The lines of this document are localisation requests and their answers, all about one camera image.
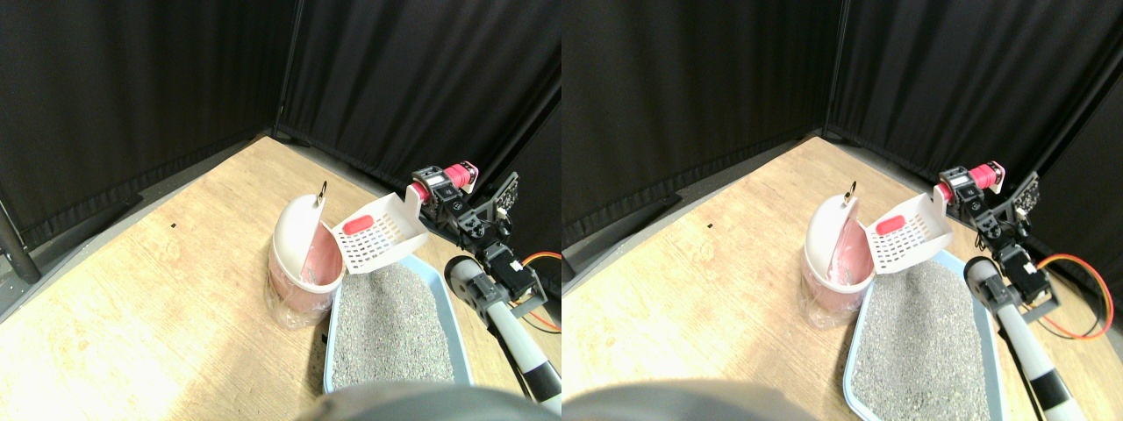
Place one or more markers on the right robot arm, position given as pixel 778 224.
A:
pixel 984 276
pixel 465 276

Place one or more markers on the black bracket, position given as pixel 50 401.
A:
pixel 507 195
pixel 1028 195

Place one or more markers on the white bin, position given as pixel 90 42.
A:
pixel 825 237
pixel 289 237

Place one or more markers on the black curtain stand pole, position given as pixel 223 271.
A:
pixel 526 120
pixel 1079 118
pixel 839 66
pixel 289 66

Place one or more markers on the blue litter tray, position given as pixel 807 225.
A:
pixel 395 324
pixel 921 351

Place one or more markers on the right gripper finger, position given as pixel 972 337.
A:
pixel 958 184
pixel 430 184

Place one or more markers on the red lump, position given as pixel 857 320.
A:
pixel 357 224
pixel 891 224

